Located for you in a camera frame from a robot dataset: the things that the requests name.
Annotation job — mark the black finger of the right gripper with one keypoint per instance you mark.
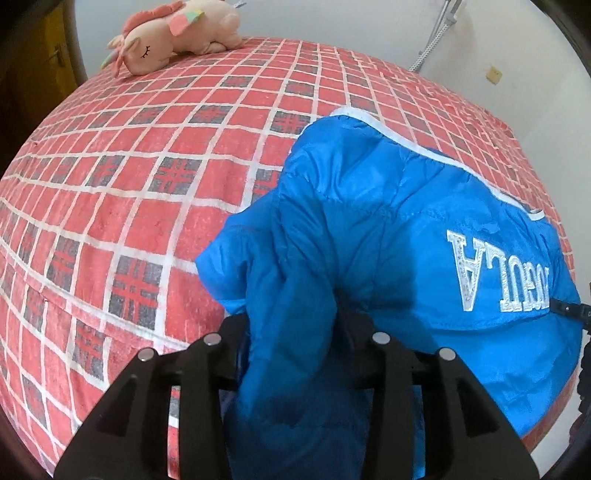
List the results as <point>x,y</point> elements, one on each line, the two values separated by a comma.
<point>576,311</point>

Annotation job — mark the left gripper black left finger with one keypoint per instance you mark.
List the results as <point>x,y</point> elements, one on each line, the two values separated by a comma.
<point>156,398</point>

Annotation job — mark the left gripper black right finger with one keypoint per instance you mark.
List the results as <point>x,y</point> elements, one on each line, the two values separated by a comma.
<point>466,434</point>

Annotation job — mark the blue puffer jacket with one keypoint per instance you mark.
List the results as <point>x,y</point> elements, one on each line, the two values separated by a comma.
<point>364,219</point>

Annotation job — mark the red plaid bed sheet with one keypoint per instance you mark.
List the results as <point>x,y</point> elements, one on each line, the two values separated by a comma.
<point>108,202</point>

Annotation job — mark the yellow wooden cabinet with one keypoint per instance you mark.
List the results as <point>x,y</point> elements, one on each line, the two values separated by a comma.
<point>41,65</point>

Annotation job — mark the pink unicorn plush toy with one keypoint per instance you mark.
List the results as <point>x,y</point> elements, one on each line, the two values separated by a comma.
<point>150,39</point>

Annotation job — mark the beige wall switch plate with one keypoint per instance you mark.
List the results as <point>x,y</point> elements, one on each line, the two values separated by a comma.
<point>494,75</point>

